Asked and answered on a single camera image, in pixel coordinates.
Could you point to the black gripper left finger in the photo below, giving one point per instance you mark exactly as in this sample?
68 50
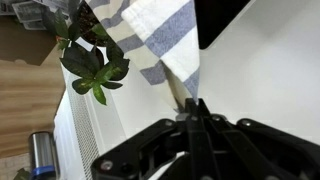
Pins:
183 147

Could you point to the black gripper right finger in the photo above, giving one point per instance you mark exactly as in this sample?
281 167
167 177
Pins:
250 150

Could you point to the striped white grey towel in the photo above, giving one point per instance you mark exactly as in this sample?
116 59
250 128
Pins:
161 38

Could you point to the white air purifier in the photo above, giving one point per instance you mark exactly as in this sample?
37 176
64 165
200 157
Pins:
84 130

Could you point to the steel thermos bottle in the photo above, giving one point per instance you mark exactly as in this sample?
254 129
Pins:
42 157

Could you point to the potted green plant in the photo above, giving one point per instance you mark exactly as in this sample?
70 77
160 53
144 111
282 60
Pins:
88 50

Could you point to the large black flat television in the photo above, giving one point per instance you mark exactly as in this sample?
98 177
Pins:
213 16

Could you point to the brown cardboard box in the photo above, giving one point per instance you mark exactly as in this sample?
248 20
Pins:
32 47

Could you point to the white labelled carton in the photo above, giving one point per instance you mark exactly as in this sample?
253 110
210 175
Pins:
29 12

